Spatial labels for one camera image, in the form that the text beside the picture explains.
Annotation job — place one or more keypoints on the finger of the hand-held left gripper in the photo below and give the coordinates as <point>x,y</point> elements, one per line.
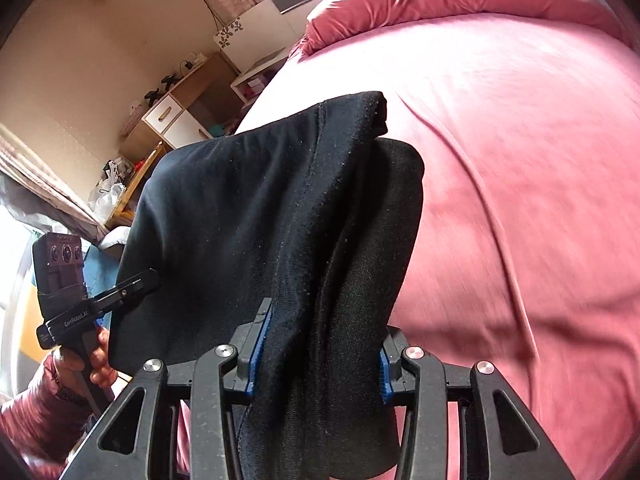
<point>130,287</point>

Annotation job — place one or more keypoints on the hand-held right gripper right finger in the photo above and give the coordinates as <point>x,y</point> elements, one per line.
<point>385,375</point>

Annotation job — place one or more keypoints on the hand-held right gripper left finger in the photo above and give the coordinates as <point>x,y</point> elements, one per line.
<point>253,379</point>

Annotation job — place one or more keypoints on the black pants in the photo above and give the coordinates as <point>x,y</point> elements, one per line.
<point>275,210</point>

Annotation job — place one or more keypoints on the person's left forearm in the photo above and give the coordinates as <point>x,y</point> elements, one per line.
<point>35,425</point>

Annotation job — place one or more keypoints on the person's left hand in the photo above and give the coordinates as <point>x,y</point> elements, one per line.
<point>102,360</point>

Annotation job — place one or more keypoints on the blue cloth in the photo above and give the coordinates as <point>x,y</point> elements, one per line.
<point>102,270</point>

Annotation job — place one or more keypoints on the clear plastic bag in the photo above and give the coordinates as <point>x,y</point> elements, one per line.
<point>107,195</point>

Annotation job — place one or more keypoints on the beige striped curtain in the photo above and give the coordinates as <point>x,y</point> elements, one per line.
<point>40,175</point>

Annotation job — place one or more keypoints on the wooden chair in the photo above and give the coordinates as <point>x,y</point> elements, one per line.
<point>135,180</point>

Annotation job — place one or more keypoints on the wooden cabinet with white drawers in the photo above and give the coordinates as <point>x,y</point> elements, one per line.
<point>200,90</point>

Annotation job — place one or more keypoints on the pink bed sheet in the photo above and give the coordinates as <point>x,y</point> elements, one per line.
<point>525,185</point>

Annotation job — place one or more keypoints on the white side table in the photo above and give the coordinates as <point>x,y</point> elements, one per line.
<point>260,72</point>

